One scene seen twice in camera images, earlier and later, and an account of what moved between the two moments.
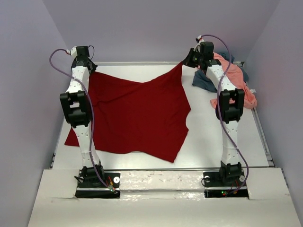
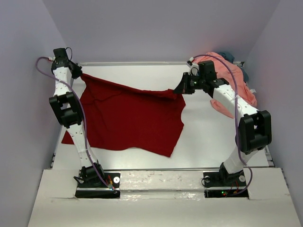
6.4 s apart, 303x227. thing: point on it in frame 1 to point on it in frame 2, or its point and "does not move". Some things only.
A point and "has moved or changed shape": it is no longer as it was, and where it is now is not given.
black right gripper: [187, 62] to [182, 87]
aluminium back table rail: [138, 63] does not move
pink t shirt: [237, 76] does not move
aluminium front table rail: [160, 169] does not move
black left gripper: [93, 66] to [77, 72]
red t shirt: [147, 118] has moved or changed shape
